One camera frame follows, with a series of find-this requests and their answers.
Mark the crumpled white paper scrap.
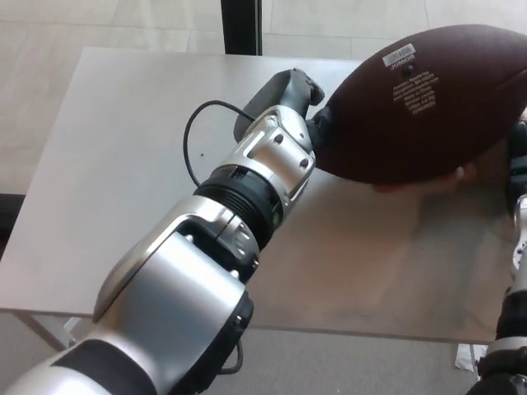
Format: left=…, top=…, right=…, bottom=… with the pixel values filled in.
left=452, top=343, right=487, bottom=370

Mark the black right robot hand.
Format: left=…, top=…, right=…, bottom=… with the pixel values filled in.
left=504, top=117, right=527, bottom=187

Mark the black floor object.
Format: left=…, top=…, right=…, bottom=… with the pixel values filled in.
left=0, top=192, right=20, bottom=244

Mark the black vertical window post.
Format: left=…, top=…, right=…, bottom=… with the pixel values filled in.
left=221, top=0, right=264, bottom=56

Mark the brown junior football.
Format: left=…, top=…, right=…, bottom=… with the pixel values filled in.
left=315, top=24, right=527, bottom=184

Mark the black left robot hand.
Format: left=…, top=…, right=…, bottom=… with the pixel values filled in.
left=233, top=67, right=331, bottom=165

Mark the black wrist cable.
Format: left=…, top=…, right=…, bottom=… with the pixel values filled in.
left=183, top=100, right=257, bottom=187

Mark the white slanted table leg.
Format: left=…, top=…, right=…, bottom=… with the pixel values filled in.
left=12, top=314, right=83, bottom=356

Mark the bare person hand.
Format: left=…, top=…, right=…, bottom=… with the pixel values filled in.
left=369, top=137, right=512, bottom=194

